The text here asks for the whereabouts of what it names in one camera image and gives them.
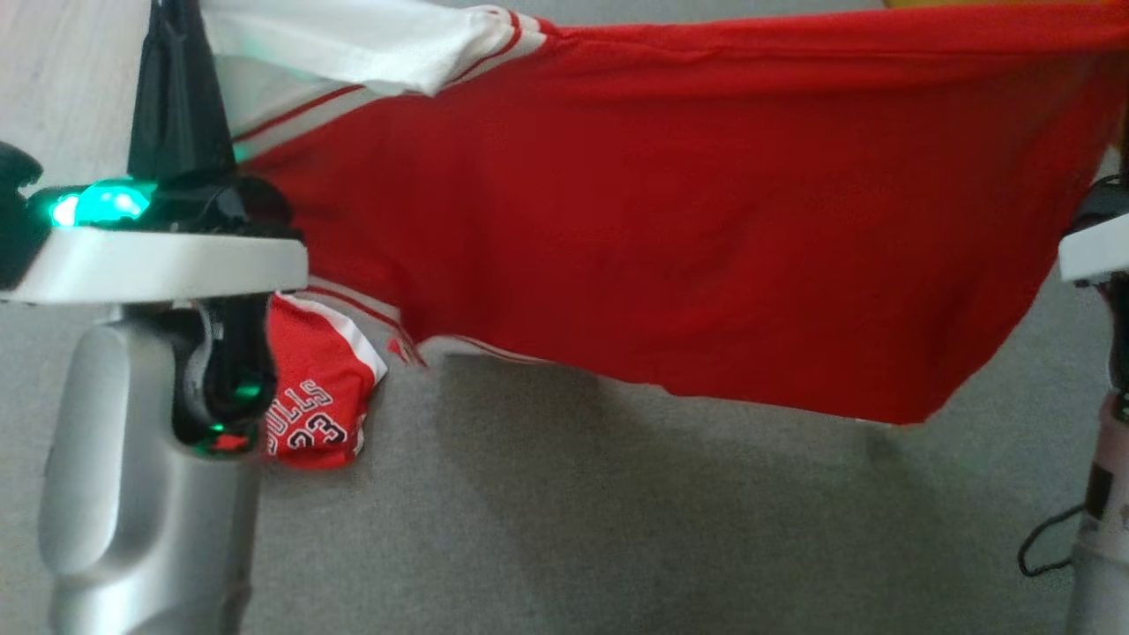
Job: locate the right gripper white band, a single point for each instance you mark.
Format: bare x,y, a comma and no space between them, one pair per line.
1102,251

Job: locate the red Bulls 23 shorts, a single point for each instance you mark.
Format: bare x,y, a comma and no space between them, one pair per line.
313,397

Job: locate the grey sofa seat cushion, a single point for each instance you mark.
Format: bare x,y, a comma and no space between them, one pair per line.
617,529

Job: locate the red jersey with white trim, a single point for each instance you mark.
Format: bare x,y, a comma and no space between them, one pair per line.
706,203

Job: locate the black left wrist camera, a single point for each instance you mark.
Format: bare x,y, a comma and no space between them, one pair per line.
16,220

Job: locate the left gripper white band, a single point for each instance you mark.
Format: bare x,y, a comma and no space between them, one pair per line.
159,265

